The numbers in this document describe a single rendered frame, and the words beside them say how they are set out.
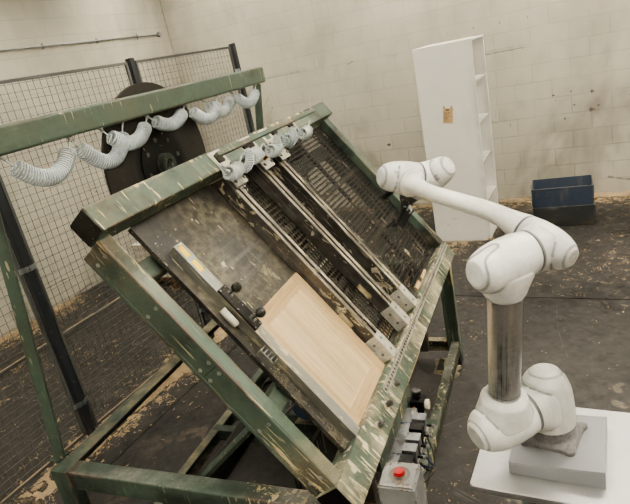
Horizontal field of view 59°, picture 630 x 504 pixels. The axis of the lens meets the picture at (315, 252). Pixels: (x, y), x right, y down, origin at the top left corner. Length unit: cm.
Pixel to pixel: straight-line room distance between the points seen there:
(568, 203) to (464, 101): 155
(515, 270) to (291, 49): 679
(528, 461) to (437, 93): 442
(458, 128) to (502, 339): 438
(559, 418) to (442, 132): 432
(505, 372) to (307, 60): 663
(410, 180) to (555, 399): 87
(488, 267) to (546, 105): 574
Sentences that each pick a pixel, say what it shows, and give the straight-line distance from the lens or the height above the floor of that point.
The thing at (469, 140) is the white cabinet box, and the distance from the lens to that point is 600.
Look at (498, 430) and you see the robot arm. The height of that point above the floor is 100.
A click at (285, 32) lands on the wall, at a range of 816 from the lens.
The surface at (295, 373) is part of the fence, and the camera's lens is 207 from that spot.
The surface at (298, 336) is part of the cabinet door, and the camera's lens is 222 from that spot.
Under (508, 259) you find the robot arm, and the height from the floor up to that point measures 160.
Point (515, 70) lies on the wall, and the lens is 724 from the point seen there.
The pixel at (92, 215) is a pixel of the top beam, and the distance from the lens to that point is 189.
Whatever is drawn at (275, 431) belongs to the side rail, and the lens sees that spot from 192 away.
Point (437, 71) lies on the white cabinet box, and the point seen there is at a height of 180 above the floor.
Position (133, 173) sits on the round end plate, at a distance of 275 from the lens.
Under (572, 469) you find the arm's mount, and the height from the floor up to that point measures 81.
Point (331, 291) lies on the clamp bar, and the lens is 244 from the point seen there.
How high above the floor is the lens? 222
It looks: 19 degrees down
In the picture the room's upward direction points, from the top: 12 degrees counter-clockwise
